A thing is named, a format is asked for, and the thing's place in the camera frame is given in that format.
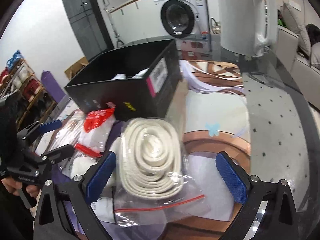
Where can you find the blue shoes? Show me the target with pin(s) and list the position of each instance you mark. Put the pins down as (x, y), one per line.
(17, 56)

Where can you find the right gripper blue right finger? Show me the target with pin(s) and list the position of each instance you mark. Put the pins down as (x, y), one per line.
(234, 177)

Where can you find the wooden shoe rack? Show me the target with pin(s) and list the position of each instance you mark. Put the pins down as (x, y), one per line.
(34, 102)

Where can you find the left hand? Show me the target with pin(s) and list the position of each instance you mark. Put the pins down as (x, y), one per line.
(13, 186)

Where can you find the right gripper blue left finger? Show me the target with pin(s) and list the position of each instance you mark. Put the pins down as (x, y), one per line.
(98, 175)

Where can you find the red white plastic bag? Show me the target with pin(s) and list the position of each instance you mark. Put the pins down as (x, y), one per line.
(88, 134)

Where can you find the black glass door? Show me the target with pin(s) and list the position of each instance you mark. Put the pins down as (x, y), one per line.
(88, 26)

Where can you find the mop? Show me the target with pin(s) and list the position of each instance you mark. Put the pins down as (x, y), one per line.
(119, 42)

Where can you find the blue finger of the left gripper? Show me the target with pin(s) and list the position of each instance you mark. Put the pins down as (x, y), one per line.
(50, 126)

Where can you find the black storage box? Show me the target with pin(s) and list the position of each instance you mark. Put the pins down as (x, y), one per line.
(150, 96)

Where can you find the white washing machine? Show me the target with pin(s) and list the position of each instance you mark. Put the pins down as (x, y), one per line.
(180, 18)

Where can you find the purple yoga mat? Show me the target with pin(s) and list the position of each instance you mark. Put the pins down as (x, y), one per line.
(52, 86)

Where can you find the white electric kettle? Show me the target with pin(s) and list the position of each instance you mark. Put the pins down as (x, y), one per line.
(248, 26)

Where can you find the cardboard box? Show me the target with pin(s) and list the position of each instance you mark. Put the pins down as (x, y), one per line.
(76, 67)

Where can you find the white wicker basket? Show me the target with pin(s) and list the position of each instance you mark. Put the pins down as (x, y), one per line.
(215, 26)

